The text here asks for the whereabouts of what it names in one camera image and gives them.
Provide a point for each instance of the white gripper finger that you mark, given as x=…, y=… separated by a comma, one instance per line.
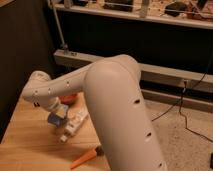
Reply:
x=62, y=111

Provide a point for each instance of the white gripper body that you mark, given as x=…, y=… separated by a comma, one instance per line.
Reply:
x=51, y=105

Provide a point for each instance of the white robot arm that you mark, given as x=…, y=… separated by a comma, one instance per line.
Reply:
x=116, y=106

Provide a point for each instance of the orange bowl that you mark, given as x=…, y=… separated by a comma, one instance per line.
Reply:
x=68, y=99

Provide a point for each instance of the black and white striped block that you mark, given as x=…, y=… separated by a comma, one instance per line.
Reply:
x=36, y=104

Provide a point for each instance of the small white cube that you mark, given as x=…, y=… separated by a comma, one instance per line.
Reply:
x=63, y=139

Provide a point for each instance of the toy carrot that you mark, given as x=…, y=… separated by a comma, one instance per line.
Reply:
x=88, y=155

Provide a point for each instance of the metal pole stand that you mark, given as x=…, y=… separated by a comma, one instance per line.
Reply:
x=64, y=45

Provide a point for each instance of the white wall shelf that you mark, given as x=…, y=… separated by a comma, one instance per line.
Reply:
x=136, y=16

